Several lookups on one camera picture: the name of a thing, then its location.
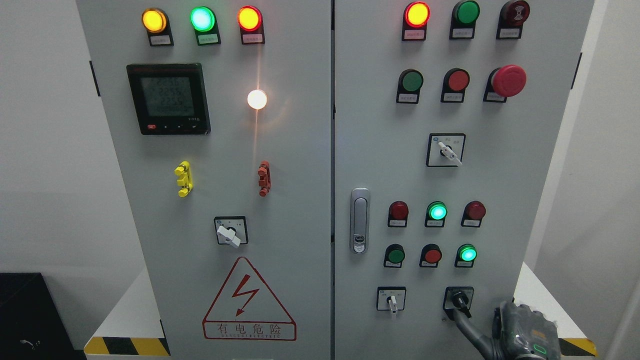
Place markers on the green lit indicator light middle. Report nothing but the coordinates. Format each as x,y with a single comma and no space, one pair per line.
435,216

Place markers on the yellow terminal connector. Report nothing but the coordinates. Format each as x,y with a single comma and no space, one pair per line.
184,178

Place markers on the red terminal connector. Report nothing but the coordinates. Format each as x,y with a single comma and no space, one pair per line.
264,178

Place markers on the silver door lock handle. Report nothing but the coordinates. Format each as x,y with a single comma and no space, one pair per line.
359,219

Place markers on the white cabinet base platform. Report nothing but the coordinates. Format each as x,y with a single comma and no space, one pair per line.
133,330

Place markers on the white selector switch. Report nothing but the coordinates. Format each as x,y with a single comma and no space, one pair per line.
445,149
391,299

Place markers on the dark green indicator light top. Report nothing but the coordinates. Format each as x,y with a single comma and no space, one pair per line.
463,20

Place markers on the black digital power meter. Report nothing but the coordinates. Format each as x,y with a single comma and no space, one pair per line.
169,99

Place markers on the red push button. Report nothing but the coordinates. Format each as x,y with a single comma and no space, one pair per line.
431,256
454,85

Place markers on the dark red buzzer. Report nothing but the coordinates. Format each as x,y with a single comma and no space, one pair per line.
512,17

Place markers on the red emergency stop button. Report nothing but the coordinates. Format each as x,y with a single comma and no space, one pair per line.
504,82

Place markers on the dark red indicator light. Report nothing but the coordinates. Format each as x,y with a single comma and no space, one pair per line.
473,214
398,214

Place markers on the green lit push button lower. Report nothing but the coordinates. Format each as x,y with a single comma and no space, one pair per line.
465,256

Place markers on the dark red indicator light left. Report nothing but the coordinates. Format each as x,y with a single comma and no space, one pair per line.
398,214

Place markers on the green push button upper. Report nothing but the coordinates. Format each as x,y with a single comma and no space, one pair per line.
409,85

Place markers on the white selector switch upper right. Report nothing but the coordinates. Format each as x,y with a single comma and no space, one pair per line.
445,149

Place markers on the green lit indicator light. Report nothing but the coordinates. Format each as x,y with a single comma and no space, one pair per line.
205,25
435,216

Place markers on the grey left cabinet door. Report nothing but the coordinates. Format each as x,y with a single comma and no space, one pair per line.
288,230

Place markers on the red push button lower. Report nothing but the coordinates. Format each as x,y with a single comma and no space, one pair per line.
431,256

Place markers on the red-orange indicator light left door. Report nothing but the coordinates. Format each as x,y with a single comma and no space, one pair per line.
250,22

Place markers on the grey right cabinet door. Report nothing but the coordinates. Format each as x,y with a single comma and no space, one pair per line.
381,145

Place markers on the black box lower left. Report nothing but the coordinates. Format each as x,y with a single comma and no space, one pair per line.
30,326

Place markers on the grey cabinet door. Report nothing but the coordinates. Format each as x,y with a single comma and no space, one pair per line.
381,145
288,230

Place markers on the dark red indicator light right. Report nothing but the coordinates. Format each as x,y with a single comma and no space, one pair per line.
473,214

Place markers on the red lit indicator light right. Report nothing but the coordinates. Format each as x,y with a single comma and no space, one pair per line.
415,20

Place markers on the red electric hazard warning sticker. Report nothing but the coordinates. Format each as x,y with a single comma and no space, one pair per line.
246,308

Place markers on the white selector switch lower right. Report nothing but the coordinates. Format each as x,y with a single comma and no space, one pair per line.
391,299

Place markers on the black rotary knob switch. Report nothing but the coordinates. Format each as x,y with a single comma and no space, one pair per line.
458,299

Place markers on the white lit indicator light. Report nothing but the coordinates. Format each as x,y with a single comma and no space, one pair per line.
257,99

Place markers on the yellow indicator light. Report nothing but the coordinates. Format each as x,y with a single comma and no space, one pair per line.
157,26

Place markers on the white selector switch left door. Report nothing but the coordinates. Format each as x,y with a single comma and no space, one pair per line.
231,230

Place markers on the red push button upper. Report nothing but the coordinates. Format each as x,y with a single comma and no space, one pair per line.
454,85

